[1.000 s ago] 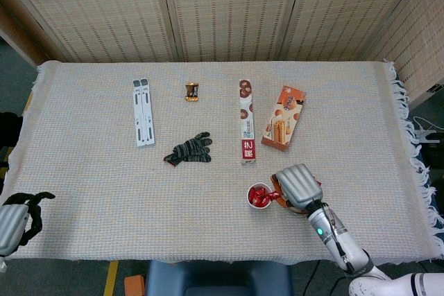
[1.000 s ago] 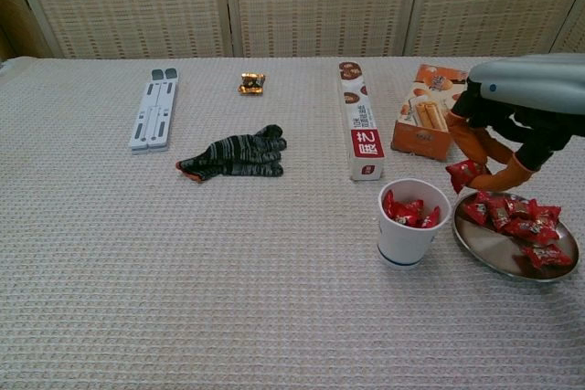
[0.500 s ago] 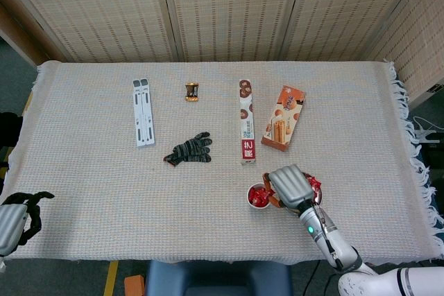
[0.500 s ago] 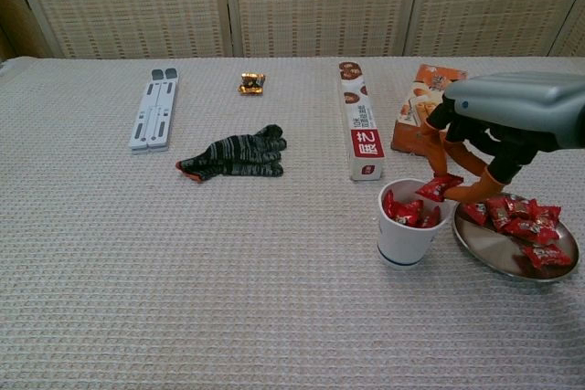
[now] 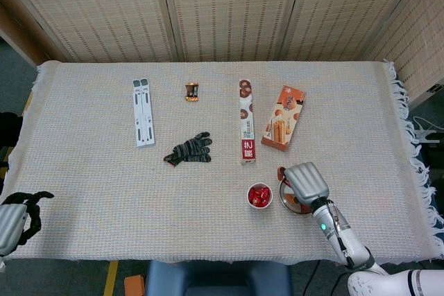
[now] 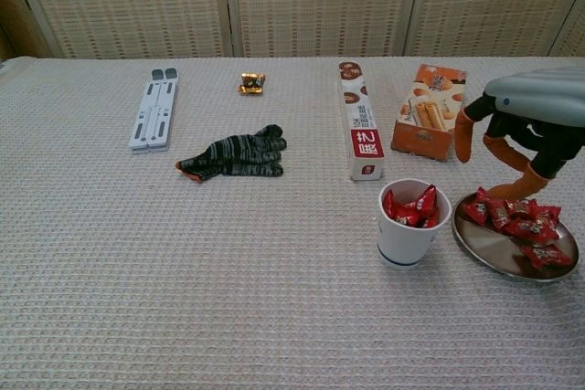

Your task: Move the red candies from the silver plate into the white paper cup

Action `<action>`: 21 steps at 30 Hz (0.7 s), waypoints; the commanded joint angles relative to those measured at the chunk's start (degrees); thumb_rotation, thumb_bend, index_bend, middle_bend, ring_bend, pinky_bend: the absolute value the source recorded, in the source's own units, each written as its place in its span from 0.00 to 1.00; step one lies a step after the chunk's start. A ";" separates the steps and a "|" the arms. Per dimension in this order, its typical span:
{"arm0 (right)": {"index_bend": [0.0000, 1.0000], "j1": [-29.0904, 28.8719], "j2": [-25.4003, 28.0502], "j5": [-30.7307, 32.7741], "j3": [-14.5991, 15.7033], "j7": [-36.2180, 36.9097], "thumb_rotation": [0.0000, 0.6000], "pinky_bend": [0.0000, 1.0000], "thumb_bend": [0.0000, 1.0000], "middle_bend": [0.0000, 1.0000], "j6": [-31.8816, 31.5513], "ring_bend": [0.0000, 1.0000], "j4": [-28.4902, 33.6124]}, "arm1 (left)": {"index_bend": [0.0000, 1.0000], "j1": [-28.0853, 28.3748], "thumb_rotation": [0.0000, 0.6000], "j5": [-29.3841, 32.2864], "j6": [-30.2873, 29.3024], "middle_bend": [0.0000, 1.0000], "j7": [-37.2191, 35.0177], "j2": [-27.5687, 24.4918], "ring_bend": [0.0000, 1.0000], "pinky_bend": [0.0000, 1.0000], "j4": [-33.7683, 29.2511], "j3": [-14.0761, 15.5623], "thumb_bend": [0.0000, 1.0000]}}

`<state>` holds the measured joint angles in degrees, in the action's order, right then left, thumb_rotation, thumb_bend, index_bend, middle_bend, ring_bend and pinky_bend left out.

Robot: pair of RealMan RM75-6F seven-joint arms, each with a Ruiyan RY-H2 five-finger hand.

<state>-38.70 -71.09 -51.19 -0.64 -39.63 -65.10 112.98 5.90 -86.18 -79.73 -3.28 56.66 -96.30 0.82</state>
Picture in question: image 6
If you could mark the orange egg roll biscuit box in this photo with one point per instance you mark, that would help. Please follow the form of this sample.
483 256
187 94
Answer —
420 111

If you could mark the white folding laptop stand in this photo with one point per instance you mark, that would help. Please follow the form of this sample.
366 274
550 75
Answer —
153 116

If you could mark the round steel plate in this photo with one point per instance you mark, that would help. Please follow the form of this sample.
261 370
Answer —
484 244

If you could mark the long white biscuit box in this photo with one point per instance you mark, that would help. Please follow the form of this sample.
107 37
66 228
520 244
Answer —
361 134

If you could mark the red candy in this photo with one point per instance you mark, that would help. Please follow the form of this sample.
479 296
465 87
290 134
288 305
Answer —
477 208
432 221
546 255
427 198
390 205
500 217
548 214
532 228
408 213
523 207

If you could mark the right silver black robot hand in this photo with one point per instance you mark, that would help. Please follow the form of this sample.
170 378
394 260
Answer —
544 98

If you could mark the white paper cup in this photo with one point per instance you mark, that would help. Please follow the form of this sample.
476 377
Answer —
402 244

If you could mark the dark striped knit glove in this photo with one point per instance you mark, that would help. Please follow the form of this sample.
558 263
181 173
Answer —
242 157

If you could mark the gold brown wrapped candy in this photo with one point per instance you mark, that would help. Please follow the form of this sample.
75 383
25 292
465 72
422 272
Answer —
251 84

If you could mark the beige woven tablecloth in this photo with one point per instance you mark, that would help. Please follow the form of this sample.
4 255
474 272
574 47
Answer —
183 271

